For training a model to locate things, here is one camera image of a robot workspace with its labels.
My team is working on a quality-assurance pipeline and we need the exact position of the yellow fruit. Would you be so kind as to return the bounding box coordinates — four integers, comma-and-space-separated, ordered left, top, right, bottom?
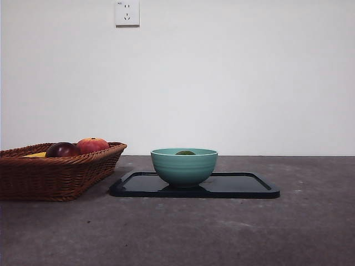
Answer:
22, 151, 47, 159

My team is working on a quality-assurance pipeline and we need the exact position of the black rectangular tray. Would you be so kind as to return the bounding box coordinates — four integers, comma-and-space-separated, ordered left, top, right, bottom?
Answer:
109, 171, 281, 200

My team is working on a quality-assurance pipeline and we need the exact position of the dark red plum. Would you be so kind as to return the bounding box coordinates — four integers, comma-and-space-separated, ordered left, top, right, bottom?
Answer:
45, 142, 82, 158

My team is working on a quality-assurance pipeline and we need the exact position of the white wall socket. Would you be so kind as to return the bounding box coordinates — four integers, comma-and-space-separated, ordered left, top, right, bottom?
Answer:
115, 0, 140, 28

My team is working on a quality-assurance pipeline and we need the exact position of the red orange peach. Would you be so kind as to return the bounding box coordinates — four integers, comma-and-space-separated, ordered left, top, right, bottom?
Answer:
77, 137, 110, 155

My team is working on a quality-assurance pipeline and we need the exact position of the teal ribbed bowl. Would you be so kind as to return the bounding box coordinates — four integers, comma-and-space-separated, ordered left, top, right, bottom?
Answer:
150, 148, 219, 189

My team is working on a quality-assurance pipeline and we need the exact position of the brown wicker basket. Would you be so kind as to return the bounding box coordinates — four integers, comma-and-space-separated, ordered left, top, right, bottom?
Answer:
0, 141, 128, 202

